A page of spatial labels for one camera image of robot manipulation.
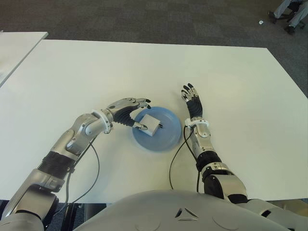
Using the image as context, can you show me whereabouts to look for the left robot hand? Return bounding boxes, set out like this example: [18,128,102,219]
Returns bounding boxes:
[107,97,152,132]

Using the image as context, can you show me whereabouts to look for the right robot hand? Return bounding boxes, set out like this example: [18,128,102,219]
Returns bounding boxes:
[180,82,204,120]

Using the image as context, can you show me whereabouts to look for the white charger with prongs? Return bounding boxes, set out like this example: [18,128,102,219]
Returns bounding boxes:
[140,115,165,136]

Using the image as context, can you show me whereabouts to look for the blue round plate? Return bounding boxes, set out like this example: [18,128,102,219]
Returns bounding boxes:
[131,106,182,153]

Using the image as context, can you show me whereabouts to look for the grey robot torso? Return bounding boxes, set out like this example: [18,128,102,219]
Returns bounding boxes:
[0,189,308,231]

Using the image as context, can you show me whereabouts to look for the black table leg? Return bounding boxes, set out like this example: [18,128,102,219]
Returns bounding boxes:
[64,203,84,231]

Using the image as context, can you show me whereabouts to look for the white side table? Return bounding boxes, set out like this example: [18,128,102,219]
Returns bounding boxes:
[0,31,49,88]

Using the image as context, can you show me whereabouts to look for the person in grey trousers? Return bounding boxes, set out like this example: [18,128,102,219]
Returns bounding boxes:
[268,0,308,35]

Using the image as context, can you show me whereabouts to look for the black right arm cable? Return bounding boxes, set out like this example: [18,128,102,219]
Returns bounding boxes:
[186,128,200,193]
[168,125,193,191]

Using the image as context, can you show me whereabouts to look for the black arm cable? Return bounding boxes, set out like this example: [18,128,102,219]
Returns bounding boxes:
[65,168,74,204]
[168,125,193,191]
[71,141,101,204]
[186,128,200,193]

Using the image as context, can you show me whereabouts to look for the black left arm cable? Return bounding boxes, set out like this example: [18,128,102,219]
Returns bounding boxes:
[65,168,74,204]
[71,141,101,204]

